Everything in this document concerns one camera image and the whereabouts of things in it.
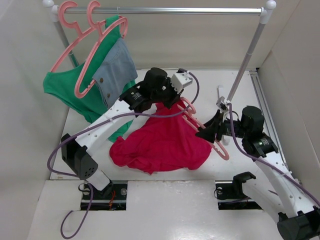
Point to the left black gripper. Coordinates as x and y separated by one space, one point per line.
175 96

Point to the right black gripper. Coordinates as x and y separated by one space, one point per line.
208 133

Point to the pink plastic hanger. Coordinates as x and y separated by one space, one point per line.
189 117

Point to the red t shirt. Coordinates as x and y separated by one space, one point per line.
162 144

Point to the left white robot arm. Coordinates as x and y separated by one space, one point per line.
77 152

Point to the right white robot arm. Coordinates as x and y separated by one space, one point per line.
295 211

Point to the pink hanger with denim garment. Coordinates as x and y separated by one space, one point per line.
108 31

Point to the green t shirt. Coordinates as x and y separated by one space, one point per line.
62 84

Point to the pink hanger with green shirt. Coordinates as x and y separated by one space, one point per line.
72 46

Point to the blue denim garment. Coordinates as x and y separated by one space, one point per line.
116 71

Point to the silver clothes rack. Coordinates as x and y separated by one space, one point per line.
78 14

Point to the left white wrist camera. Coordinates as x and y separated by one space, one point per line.
181 80

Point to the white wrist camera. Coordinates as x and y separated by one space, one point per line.
181 80
223 104

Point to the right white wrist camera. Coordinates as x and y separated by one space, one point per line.
223 104

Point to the aluminium rail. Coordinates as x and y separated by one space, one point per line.
269 123

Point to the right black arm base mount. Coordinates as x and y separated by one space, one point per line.
229 199

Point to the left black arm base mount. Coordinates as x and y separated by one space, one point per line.
114 198

